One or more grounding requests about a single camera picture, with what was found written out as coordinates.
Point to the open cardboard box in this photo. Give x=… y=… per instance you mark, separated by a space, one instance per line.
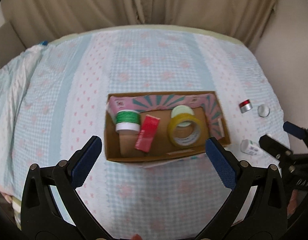
x=120 y=147

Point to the white pill bottle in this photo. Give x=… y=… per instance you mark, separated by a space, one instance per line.
x=249 y=147

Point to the grey headboard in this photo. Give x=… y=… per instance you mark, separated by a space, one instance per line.
x=10 y=44

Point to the red silver small jar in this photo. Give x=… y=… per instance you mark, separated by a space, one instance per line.
x=245 y=106

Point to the beige curtain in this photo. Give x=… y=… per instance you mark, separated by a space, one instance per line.
x=35 y=20

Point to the right hand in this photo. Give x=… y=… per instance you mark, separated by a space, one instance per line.
x=295 y=200

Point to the green white round jar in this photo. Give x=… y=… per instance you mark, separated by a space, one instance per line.
x=127 y=122

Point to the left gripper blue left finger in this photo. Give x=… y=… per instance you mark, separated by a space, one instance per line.
x=51 y=207

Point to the blue item behind blanket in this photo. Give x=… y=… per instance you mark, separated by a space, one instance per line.
x=44 y=43

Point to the light blue blanket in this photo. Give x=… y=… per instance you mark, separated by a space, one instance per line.
x=15 y=79

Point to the red rectangular box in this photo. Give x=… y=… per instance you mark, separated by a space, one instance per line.
x=147 y=133

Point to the green mattress edge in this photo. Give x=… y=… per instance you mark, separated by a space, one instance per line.
x=151 y=27

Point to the small white black jar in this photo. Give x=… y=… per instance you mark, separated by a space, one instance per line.
x=263 y=110

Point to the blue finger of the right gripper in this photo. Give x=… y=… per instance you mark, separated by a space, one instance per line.
x=277 y=150
x=294 y=130

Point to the pale green lid jar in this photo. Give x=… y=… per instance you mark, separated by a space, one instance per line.
x=182 y=109

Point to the yellow tape roll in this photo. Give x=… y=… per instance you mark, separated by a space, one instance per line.
x=184 y=130

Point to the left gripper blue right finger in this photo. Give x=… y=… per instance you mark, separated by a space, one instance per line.
x=255 y=208

